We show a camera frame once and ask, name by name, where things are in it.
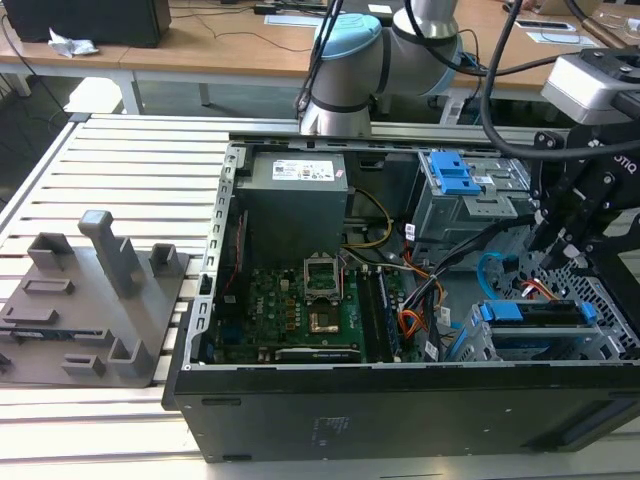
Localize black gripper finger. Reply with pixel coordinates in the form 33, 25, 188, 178
528, 129, 570, 252
546, 168, 622, 273

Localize black plug orange disk wire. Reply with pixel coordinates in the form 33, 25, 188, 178
519, 277, 565, 304

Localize hard disk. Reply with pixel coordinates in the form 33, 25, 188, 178
478, 297, 600, 332

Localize metal disk bay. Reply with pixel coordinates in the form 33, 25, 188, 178
448, 259, 640, 365

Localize blue-grey disk in bay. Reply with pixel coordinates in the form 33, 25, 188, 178
491, 327, 597, 362

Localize blue plastic cage latch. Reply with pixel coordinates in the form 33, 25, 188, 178
428, 150, 482, 196

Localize metal drive cage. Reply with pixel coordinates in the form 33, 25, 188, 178
411, 148, 535, 272

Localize wooden desk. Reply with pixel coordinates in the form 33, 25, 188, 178
0, 0, 321, 116
452, 0, 640, 94

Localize RAM stick with blue label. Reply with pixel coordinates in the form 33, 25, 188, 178
375, 268, 404, 361

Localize CPU socket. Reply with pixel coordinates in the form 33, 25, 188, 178
302, 253, 345, 305

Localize grey power supply unit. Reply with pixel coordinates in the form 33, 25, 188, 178
232, 149, 350, 262

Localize bare brown chipset chip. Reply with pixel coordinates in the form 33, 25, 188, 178
308, 310, 343, 336

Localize black open PC case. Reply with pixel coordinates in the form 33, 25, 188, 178
160, 127, 640, 465

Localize black graphics card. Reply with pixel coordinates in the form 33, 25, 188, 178
272, 346, 363, 366

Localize green Dell motherboard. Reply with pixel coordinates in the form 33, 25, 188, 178
206, 263, 417, 365

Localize grey parts rack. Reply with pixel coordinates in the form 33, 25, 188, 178
0, 208, 192, 390

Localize black box on desk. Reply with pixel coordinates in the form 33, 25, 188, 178
2, 0, 172, 50

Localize crumpled white paper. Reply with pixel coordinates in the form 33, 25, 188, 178
46, 26, 100, 60

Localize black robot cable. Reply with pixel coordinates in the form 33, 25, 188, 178
293, 0, 347, 120
481, 0, 554, 162

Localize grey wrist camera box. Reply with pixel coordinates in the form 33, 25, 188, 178
539, 53, 640, 125

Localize blue flat disk wire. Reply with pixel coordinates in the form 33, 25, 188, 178
473, 251, 521, 302

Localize black cable bundle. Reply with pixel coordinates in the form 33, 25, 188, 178
398, 218, 537, 362

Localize yellow power wires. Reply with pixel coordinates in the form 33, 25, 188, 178
343, 186, 395, 250

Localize orange wire bundle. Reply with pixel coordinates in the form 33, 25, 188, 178
396, 276, 447, 347

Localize red black fan wire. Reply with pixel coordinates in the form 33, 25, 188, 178
222, 209, 250, 301

